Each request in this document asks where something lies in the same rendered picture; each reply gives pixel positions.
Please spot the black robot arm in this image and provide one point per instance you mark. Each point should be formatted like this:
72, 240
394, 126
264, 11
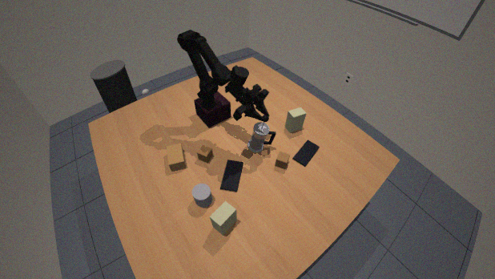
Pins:
195, 45

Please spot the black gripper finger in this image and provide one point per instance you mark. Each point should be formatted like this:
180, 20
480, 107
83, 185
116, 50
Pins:
252, 112
261, 107

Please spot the grey cylinder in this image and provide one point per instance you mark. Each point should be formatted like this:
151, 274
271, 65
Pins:
202, 195

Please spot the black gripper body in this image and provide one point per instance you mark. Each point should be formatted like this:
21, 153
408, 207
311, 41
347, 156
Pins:
244, 107

